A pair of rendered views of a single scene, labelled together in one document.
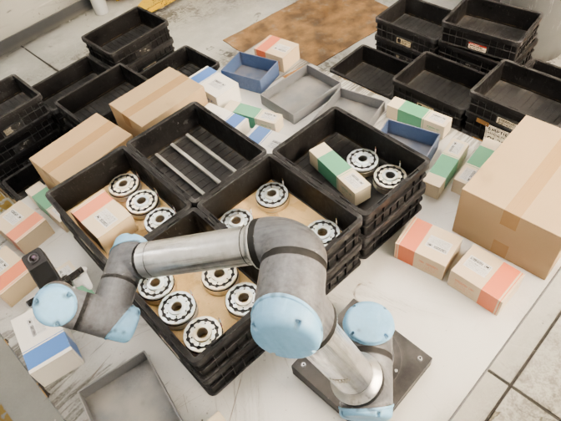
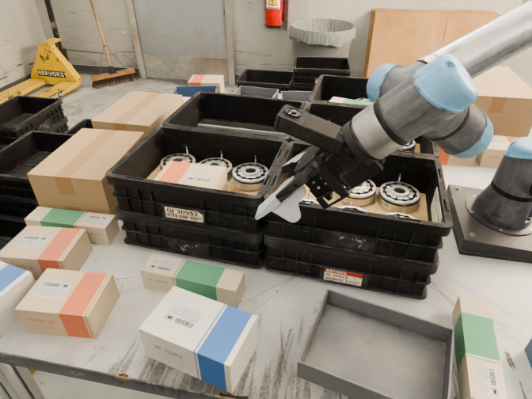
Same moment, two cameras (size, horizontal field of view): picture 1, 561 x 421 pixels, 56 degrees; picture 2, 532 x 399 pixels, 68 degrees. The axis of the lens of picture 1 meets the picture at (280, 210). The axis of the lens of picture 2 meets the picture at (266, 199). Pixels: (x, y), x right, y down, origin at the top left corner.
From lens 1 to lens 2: 1.17 m
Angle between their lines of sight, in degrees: 32
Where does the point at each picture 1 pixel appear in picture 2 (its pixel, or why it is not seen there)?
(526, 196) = (494, 89)
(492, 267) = (504, 140)
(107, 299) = not seen: hidden behind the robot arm
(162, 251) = (463, 45)
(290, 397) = (479, 270)
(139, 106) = (130, 115)
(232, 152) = (254, 126)
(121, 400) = (342, 352)
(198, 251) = (507, 29)
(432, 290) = (475, 172)
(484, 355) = not seen: outside the picture
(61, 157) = (74, 163)
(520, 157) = not seen: hidden behind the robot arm
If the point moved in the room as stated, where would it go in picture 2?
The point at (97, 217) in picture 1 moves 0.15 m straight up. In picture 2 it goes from (190, 179) to (183, 123)
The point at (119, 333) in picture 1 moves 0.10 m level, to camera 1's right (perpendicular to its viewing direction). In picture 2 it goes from (490, 129) to (520, 112)
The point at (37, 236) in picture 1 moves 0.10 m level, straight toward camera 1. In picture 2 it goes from (80, 253) to (114, 261)
